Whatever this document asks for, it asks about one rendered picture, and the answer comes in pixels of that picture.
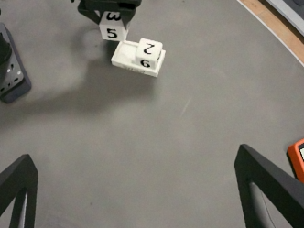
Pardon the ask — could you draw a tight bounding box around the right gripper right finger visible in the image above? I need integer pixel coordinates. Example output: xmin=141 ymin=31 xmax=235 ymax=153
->
xmin=234 ymin=144 xmax=304 ymax=228

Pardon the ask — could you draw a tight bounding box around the white number cube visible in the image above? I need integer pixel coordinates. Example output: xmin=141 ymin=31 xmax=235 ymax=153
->
xmin=99 ymin=11 xmax=128 ymax=41
xmin=135 ymin=38 xmax=162 ymax=71

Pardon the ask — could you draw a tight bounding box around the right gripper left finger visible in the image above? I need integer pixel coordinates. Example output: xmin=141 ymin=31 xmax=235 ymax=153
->
xmin=0 ymin=154 xmax=38 ymax=228

